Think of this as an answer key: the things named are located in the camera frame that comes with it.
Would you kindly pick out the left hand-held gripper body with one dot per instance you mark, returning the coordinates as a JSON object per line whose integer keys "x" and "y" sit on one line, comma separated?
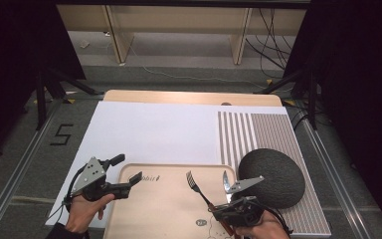
{"x": 91, "y": 176}

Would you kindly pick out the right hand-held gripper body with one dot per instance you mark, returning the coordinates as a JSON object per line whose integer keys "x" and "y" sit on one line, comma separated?
{"x": 247, "y": 215}

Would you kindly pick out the wooden tray with rabbit print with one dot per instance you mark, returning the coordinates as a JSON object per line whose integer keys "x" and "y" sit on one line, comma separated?
{"x": 159, "y": 205}

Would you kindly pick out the dark grey round plate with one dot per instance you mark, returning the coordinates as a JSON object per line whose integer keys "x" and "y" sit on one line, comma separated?
{"x": 278, "y": 169}

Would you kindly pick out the person's right hand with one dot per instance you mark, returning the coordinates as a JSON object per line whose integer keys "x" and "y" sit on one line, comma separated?
{"x": 268, "y": 229}

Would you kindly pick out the person's left hand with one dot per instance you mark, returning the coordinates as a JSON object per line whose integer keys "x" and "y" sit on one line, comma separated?
{"x": 83, "y": 212}

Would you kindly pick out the white board sheet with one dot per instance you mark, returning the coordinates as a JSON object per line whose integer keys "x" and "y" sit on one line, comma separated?
{"x": 152, "y": 132}

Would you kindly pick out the striped grey placemat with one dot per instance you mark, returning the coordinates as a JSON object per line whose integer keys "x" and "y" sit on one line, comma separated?
{"x": 272, "y": 129}

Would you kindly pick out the black metal stand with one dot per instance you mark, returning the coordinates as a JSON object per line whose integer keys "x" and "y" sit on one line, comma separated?
{"x": 41, "y": 99}
{"x": 311, "y": 99}

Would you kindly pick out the small white paper scrap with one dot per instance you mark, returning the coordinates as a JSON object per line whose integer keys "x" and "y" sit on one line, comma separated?
{"x": 84, "y": 44}

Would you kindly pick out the black curtain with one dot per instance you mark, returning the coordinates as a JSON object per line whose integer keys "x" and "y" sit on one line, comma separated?
{"x": 361, "y": 83}
{"x": 10, "y": 66}

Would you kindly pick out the light wooden shelf unit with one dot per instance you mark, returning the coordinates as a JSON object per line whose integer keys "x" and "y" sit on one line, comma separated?
{"x": 179, "y": 20}

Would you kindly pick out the aluminium floor rail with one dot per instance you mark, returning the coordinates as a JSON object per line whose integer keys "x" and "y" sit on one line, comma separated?
{"x": 336, "y": 179}
{"x": 16, "y": 172}

